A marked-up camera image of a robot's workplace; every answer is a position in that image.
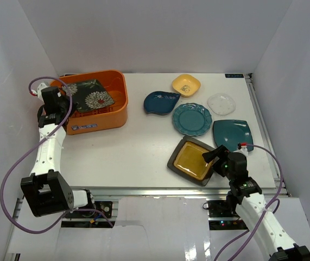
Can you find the clear glass plate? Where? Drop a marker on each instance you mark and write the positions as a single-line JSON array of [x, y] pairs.
[[221, 104]]

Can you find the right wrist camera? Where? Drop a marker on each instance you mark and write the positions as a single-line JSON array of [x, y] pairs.
[[243, 149]]

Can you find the dark blue leaf plate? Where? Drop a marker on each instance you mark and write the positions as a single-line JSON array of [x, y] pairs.
[[160, 102]]

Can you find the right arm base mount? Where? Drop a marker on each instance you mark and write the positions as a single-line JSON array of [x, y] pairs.
[[221, 217]]

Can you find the teal square plate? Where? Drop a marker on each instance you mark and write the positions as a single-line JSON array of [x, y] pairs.
[[230, 133]]

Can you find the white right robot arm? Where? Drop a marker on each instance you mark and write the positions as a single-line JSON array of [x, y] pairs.
[[247, 200]]

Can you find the yellow square bowl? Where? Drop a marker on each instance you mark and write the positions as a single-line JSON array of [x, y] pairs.
[[186, 85]]

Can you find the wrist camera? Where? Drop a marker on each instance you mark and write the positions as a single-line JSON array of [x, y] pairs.
[[38, 91], [243, 149]]

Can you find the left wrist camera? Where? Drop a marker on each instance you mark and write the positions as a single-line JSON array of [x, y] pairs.
[[38, 91]]

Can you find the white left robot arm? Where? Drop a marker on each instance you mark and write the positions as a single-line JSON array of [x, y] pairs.
[[46, 190]]

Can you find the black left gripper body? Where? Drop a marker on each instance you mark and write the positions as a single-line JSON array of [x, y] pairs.
[[66, 103]]

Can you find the yellow brown square plate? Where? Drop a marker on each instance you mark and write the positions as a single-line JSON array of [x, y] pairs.
[[188, 162]]

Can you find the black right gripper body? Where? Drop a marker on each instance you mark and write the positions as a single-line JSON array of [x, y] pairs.
[[222, 168]]

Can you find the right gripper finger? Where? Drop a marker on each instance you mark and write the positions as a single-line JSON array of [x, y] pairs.
[[215, 164], [220, 152]]

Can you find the black floral square plate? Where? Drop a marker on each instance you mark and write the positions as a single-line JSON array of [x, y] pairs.
[[89, 95]]

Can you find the teal scalloped round plate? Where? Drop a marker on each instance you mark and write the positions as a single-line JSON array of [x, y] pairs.
[[192, 119]]

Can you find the orange plastic bin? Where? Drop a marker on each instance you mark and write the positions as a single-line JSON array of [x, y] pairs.
[[113, 116]]

